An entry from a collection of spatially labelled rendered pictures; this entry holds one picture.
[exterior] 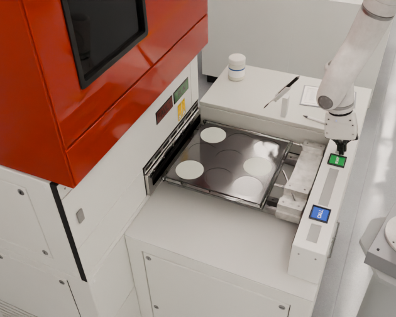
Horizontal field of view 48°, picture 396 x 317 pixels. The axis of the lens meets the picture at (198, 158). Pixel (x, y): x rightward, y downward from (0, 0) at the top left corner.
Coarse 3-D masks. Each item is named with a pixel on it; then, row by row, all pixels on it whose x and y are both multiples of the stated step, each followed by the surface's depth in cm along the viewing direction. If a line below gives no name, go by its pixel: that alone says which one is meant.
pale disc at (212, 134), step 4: (208, 128) 176; (212, 128) 176; (216, 128) 176; (220, 128) 176; (204, 132) 174; (208, 132) 174; (212, 132) 174; (216, 132) 174; (220, 132) 174; (224, 132) 174; (204, 136) 172; (208, 136) 172; (212, 136) 172; (216, 136) 172; (220, 136) 172; (224, 136) 172; (204, 140) 170; (208, 140) 170; (212, 140) 170; (216, 140) 170; (220, 140) 170
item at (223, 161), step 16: (224, 128) 176; (192, 144) 169; (208, 144) 169; (224, 144) 168; (240, 144) 168; (256, 144) 168; (272, 144) 168; (208, 160) 161; (224, 160) 161; (240, 160) 161; (272, 160) 160; (176, 176) 155; (208, 176) 155; (224, 176) 155; (240, 176) 155; (256, 176) 154; (272, 176) 154; (224, 192) 149; (240, 192) 149; (256, 192) 149
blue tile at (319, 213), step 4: (316, 208) 134; (320, 208) 134; (312, 212) 133; (316, 212) 133; (320, 212) 133; (324, 212) 133; (328, 212) 133; (312, 216) 131; (316, 216) 131; (320, 216) 131; (324, 216) 131; (324, 220) 130
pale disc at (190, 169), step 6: (186, 162) 161; (192, 162) 161; (198, 162) 161; (180, 168) 159; (186, 168) 159; (192, 168) 158; (198, 168) 158; (180, 174) 156; (186, 174) 156; (192, 174) 156; (198, 174) 156
